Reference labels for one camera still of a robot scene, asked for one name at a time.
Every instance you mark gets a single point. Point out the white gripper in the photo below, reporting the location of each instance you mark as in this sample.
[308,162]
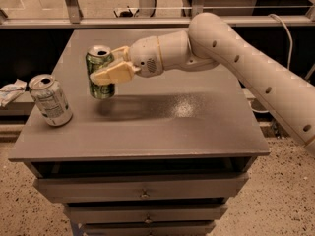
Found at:
[144,56]

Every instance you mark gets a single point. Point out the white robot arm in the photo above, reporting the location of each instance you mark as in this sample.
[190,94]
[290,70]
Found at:
[208,42]

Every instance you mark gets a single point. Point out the white 7up can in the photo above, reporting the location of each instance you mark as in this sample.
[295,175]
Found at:
[50,99]

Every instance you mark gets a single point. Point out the grey drawer cabinet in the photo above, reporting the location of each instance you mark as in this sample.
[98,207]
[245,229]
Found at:
[176,123]

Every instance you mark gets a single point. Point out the crumpled white packet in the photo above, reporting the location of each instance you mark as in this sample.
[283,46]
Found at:
[10,92]

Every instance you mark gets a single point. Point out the top grey drawer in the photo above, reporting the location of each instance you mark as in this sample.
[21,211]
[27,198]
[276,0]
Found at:
[141,188]

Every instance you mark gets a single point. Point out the grey drawer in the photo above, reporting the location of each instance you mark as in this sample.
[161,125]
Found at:
[145,213]
[141,188]
[179,228]

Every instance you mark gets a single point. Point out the middle grey drawer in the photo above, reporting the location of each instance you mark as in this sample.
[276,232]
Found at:
[145,213]

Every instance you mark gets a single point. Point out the bottom grey drawer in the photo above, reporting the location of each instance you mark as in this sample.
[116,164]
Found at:
[179,228]

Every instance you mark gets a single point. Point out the metal window rail frame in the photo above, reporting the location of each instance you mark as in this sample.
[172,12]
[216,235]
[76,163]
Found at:
[92,14]

